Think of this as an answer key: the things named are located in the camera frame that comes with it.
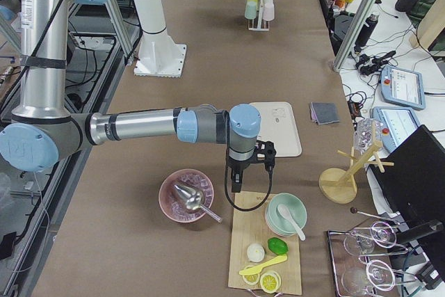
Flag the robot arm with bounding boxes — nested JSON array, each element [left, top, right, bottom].
[[1, 0, 275, 193]]

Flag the white ceramic spoon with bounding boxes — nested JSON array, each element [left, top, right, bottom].
[[277, 204, 306, 241]]

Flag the grey folded cloth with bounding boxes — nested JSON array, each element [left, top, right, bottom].
[[309, 102, 340, 125]]

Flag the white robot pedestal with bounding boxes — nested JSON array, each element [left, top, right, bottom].
[[134, 0, 187, 78]]

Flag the lemon slice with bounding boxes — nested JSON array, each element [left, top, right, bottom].
[[259, 271, 282, 294], [242, 273, 260, 286]]

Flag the white wire cup rack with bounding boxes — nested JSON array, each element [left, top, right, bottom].
[[245, 0, 274, 31]]

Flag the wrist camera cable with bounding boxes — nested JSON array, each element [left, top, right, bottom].
[[223, 161, 275, 212]]

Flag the pink ice bowl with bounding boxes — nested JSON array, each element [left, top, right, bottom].
[[159, 169, 214, 223]]

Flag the cream rabbit tray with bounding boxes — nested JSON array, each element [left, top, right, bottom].
[[250, 102, 302, 157]]

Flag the pink plastic cup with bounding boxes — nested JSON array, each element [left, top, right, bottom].
[[262, 3, 275, 22]]

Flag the lemon slice right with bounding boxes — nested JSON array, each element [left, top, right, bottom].
[[259, 271, 282, 294]]

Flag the bamboo cutting board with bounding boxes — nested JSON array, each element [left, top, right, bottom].
[[228, 191, 307, 295]]

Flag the white egg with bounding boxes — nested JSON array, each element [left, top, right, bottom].
[[246, 243, 266, 263]]

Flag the black water bottle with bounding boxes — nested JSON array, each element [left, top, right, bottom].
[[355, 11, 380, 50]]

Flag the lower teach pendant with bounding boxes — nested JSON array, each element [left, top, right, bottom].
[[371, 106, 421, 153]]

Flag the lemon slice left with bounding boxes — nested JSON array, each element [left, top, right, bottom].
[[242, 273, 260, 286]]

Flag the aluminium frame post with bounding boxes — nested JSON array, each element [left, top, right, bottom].
[[332, 0, 375, 72]]

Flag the stacked green bowls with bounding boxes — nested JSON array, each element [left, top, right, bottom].
[[265, 191, 308, 236]]

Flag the metal ice scoop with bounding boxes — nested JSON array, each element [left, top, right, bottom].
[[172, 181, 223, 223]]

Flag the upper teach pendant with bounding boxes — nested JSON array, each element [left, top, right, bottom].
[[380, 65, 426, 110]]

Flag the teach pendant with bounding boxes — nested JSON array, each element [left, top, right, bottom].
[[371, 106, 421, 153], [380, 65, 426, 110]]

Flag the wooden mug tree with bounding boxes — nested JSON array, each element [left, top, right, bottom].
[[318, 140, 395, 204]]

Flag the green lime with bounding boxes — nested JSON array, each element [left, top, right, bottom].
[[267, 237, 289, 255]]

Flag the green plastic cup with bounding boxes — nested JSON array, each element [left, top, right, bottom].
[[244, 0, 257, 20]]

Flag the wine glass rack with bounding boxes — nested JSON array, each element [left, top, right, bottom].
[[327, 207, 425, 296]]

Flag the yellow plastic knife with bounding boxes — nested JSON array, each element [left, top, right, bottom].
[[238, 254, 288, 276]]

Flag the clear glass on tree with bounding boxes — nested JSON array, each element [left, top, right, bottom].
[[354, 118, 382, 154]]

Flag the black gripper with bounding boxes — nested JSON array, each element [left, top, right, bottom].
[[227, 140, 276, 193]]

